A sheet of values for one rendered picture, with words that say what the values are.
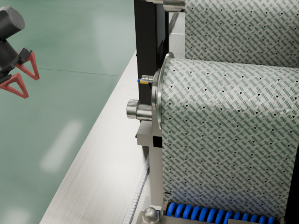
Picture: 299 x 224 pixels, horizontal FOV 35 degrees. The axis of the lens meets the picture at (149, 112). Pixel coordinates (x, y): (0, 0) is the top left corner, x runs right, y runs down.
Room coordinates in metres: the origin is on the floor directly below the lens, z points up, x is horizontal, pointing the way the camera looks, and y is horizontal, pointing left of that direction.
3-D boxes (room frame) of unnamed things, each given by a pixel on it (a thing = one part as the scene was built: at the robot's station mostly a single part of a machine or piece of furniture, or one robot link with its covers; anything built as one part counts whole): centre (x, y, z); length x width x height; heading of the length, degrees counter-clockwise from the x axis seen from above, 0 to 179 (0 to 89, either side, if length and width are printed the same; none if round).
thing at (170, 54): (0.74, -0.03, 1.25); 0.15 x 0.01 x 0.15; 166
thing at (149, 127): (0.79, 0.00, 1.05); 0.06 x 0.05 x 0.31; 76
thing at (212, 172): (0.65, -0.14, 1.11); 0.23 x 0.01 x 0.18; 76
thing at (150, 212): (0.62, 0.01, 1.05); 0.04 x 0.04 x 0.04
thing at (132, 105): (0.80, 0.03, 1.18); 0.04 x 0.02 x 0.04; 166
